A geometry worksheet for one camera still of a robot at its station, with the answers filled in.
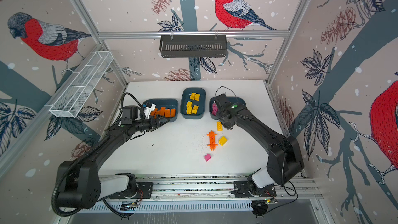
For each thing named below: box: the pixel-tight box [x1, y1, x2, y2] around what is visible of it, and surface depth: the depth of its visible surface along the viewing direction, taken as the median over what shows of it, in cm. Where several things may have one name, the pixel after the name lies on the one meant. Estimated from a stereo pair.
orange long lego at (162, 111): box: [160, 106, 166, 117], surface depth 106 cm
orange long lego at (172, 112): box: [170, 108, 176, 118], surface depth 105 cm
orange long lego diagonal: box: [164, 108, 171, 118], surface depth 106 cm
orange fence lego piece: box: [206, 130, 218, 151], surface depth 92 cm
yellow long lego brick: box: [216, 121, 224, 132], surface depth 97 cm
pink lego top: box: [211, 102, 219, 117], surface depth 103 cm
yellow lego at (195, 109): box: [191, 104, 199, 115], surface depth 106 cm
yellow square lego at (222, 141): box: [218, 136, 228, 147], surface depth 91 cm
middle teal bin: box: [180, 87, 206, 120], surface depth 107 cm
